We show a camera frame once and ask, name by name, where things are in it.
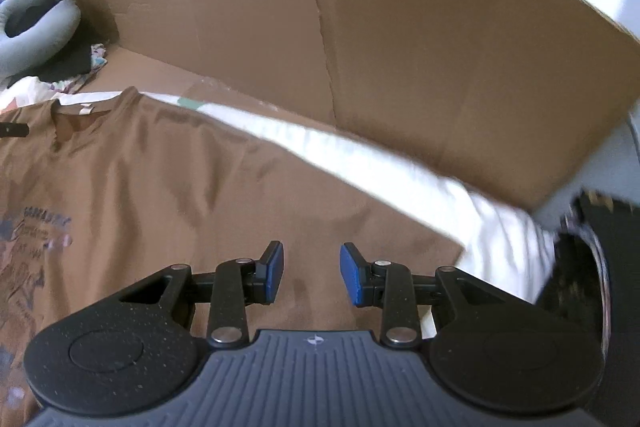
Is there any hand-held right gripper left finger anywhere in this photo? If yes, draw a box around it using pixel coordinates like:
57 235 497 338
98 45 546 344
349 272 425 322
117 241 286 348

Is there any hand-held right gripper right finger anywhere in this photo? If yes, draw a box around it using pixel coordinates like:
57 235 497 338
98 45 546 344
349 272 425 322
339 243 506 348

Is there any brown t-shirt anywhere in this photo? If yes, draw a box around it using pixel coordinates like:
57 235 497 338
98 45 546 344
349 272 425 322
0 87 466 427

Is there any small black cloth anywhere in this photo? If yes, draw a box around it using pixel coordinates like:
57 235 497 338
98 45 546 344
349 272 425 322
37 42 108 82

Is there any grey neck pillow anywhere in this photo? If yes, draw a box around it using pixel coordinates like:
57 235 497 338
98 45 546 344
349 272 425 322
0 0 82 80

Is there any cream bear print blanket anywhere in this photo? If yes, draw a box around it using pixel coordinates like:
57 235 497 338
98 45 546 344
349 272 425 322
0 77 561 303

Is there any folded cardboard sheet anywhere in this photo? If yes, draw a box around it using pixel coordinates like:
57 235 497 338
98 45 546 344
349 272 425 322
45 0 640 212

